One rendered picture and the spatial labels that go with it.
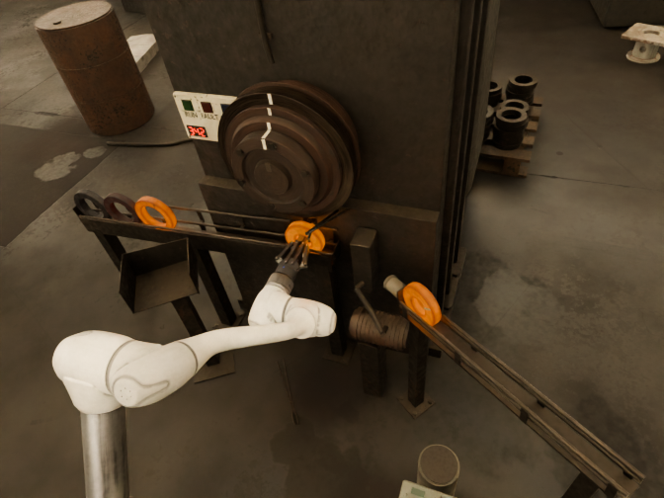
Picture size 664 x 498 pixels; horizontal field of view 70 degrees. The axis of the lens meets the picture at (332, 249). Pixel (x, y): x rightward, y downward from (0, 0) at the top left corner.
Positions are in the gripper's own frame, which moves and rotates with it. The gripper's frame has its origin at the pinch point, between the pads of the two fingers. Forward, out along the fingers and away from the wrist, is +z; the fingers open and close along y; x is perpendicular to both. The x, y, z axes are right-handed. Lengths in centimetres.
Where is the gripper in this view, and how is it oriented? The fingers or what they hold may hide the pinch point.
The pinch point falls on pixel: (304, 236)
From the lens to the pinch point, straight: 178.6
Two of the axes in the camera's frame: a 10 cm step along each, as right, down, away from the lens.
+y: 9.3, 1.8, -3.2
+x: -1.4, -6.3, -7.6
